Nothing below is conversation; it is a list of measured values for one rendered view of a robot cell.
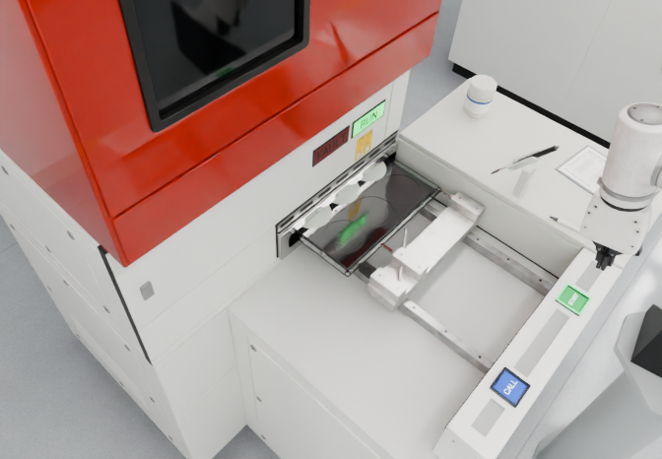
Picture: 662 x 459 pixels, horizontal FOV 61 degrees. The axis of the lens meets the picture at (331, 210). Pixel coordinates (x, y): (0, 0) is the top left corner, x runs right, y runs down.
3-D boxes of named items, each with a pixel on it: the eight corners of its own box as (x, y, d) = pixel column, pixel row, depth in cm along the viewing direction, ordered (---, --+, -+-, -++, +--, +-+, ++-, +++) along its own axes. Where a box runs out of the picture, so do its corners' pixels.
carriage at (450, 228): (364, 292, 130) (366, 285, 128) (453, 206, 149) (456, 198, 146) (392, 312, 127) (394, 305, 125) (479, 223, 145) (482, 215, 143)
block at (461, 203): (448, 205, 145) (451, 198, 142) (456, 198, 146) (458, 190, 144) (475, 223, 141) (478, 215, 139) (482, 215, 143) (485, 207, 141)
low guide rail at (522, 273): (381, 188, 156) (383, 181, 153) (386, 184, 157) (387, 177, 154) (545, 296, 135) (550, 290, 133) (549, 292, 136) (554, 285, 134)
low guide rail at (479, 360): (314, 245, 142) (315, 237, 139) (320, 240, 143) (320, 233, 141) (486, 375, 122) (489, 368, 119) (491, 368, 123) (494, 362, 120)
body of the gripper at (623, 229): (586, 191, 97) (574, 238, 104) (648, 215, 91) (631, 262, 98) (604, 169, 101) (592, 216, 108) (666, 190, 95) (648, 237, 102)
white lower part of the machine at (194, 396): (77, 343, 210) (-14, 194, 147) (242, 220, 251) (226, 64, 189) (201, 482, 181) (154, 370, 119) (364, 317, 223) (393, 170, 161)
